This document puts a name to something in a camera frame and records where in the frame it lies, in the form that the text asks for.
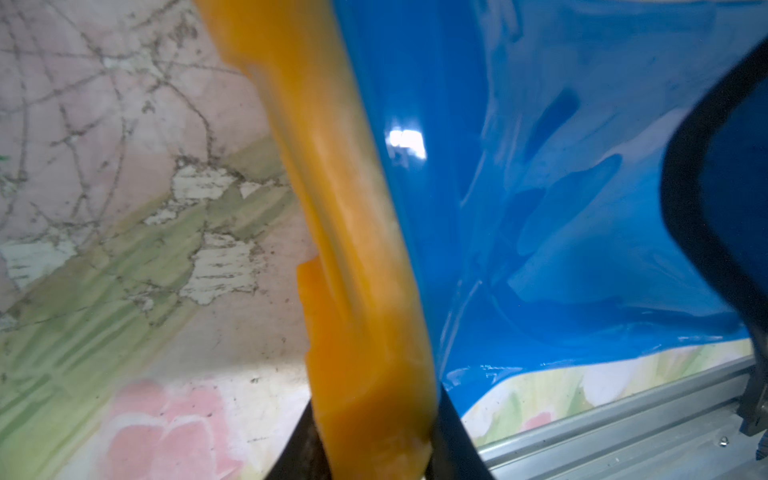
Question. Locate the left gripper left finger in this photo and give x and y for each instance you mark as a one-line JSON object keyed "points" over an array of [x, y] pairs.
{"points": [[303, 457]]}

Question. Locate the blue rubber boot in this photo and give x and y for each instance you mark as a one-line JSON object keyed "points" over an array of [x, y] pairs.
{"points": [[481, 180]]}

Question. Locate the grey blue microfibre cloth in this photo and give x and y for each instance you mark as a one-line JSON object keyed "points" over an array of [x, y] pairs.
{"points": [[714, 188]]}

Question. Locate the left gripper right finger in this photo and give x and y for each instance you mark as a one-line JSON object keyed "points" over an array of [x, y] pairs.
{"points": [[454, 455]]}

